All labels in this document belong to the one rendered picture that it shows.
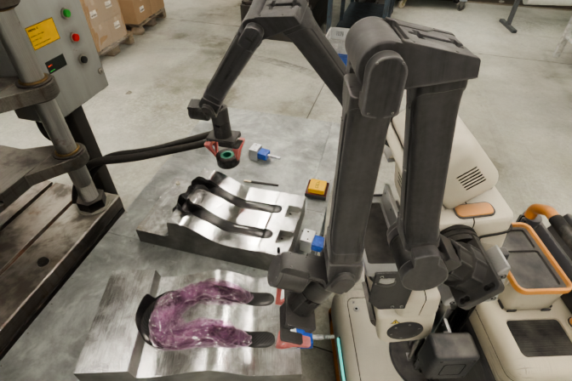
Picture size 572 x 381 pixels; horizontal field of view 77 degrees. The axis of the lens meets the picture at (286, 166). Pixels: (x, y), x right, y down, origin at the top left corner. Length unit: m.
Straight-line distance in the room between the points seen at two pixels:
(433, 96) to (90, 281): 1.09
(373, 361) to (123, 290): 0.99
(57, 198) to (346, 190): 1.29
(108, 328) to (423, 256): 0.74
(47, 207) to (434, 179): 1.38
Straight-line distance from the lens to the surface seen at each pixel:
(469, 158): 0.72
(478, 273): 0.73
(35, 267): 1.42
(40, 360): 1.20
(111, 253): 1.32
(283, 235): 1.15
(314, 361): 1.90
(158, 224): 1.26
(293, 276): 0.67
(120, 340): 1.01
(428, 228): 0.61
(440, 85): 0.44
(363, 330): 1.67
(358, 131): 0.45
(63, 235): 1.47
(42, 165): 1.36
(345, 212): 0.54
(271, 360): 0.97
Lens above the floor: 1.76
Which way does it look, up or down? 40 degrees down
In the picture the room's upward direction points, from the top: straight up
